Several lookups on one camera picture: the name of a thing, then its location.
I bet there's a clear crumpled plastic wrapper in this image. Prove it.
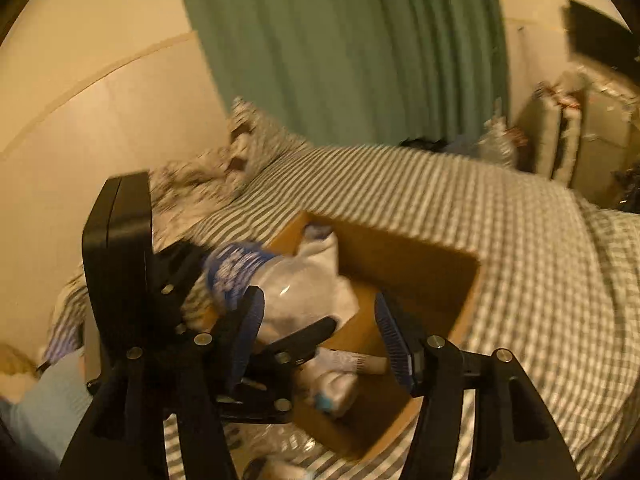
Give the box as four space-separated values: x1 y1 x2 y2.
222 421 323 480

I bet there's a green striped bed sheet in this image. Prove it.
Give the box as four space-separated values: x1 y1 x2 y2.
47 140 640 480

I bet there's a clear plastic bottle blue label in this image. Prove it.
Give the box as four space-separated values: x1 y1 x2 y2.
202 241 362 356

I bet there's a dark cloth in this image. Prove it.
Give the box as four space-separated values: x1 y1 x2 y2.
399 136 453 154

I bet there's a patterned pillow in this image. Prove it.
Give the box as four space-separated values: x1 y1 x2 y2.
227 96 312 181
149 145 262 226

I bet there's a beige cabinet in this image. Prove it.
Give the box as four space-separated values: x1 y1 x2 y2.
519 72 640 207

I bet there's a green curtain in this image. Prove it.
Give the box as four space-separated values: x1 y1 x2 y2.
171 0 512 150

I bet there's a brown cardboard box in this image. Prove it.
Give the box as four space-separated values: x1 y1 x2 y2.
199 210 484 464

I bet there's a white bottle with blue cap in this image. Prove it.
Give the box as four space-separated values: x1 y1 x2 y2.
299 360 359 420

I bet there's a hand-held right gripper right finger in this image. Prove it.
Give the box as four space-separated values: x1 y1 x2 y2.
374 292 582 480

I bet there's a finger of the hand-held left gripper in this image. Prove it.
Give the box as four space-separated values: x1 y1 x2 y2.
215 316 338 424
152 244 213 336

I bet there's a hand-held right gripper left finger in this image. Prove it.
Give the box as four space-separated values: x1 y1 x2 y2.
59 286 267 480

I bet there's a black flat screen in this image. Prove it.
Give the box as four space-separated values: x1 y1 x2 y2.
561 0 640 80

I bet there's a white squeeze tube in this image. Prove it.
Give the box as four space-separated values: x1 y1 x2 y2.
320 347 389 376

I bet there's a clear plastic bag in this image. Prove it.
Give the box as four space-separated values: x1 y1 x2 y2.
476 114 522 171

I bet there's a white plastic bag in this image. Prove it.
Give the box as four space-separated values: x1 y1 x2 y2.
299 224 342 273

